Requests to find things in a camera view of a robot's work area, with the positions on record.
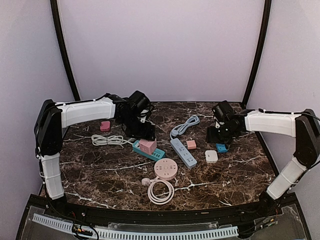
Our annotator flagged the right black frame post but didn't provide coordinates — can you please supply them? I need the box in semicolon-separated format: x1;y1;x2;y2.
241;0;272;109

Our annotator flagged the pink square adapter plug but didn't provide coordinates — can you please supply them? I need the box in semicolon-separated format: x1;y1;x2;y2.
100;121;111;132

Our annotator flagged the white charger plug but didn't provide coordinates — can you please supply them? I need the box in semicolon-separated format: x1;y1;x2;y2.
205;150;219;164

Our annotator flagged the pink charger plug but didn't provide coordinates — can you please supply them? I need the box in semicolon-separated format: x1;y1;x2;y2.
186;140;197;150

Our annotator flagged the grey-blue power cable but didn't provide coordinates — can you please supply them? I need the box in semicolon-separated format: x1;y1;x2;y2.
169;114;201;140

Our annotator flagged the teal power strip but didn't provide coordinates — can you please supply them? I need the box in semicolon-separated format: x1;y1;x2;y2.
132;139;166;162

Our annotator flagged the grey-blue power strip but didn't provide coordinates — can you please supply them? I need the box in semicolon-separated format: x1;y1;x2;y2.
170;138;198;169

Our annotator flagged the pink round power strip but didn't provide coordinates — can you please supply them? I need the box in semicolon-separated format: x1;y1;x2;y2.
154;158;178;181

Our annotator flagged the white slotted cable duct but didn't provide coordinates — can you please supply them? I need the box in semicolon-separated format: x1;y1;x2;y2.
32;213;239;240

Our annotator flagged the black frame post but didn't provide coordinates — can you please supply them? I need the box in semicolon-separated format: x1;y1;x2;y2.
49;0;81;101
241;0;272;109

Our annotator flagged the pink cube adapter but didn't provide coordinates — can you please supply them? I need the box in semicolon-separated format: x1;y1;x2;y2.
138;139;157;155

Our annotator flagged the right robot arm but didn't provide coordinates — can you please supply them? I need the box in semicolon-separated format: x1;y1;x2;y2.
206;105;320;217

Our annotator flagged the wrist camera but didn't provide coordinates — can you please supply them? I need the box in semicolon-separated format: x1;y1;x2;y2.
212;100;236;127
127;90;154;123

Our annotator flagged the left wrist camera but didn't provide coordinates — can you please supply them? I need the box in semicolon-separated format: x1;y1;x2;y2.
127;90;154;123

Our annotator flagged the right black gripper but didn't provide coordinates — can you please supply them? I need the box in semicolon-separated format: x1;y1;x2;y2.
206;123;238;145

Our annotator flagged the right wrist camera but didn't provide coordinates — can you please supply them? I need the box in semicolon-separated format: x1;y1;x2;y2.
212;100;236;127

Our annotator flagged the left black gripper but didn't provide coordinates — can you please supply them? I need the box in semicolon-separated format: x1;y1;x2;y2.
120;113;156;141

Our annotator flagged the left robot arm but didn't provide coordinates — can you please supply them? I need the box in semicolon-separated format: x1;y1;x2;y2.
34;90;156;218

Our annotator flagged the blue cube plug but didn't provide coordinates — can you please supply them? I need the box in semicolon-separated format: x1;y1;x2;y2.
216;143;229;153

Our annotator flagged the black front rail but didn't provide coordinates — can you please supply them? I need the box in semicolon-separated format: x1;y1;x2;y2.
39;197;283;226

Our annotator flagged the left black frame post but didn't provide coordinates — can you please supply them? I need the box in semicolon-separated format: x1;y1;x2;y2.
49;0;81;101

